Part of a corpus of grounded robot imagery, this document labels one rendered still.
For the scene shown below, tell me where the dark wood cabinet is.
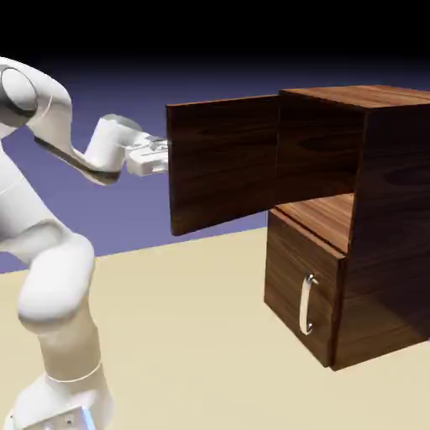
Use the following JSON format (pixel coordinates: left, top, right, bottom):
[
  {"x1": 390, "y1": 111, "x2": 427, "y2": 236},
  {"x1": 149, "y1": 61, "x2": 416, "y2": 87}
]
[{"x1": 264, "y1": 84, "x2": 430, "y2": 372}]

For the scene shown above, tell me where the dark wood closed door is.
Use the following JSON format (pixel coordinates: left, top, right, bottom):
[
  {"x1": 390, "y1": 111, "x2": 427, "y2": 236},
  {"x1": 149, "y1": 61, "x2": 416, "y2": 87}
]
[{"x1": 264, "y1": 207, "x2": 348, "y2": 369}]

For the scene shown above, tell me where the curved silver door handle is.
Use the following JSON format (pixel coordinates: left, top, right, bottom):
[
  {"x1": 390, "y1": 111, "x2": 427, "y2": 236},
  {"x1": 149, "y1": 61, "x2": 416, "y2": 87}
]
[{"x1": 299, "y1": 273, "x2": 320, "y2": 336}]

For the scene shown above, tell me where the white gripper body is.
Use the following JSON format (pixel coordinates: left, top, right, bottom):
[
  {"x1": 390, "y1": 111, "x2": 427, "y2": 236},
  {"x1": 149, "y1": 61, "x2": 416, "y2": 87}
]
[{"x1": 125, "y1": 147, "x2": 170, "y2": 176}]

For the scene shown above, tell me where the dark wood door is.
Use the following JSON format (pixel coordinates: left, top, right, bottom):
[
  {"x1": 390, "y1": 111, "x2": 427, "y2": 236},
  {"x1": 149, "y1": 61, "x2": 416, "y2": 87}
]
[
  {"x1": 264, "y1": 207, "x2": 348, "y2": 369},
  {"x1": 165, "y1": 94, "x2": 281, "y2": 237}
]

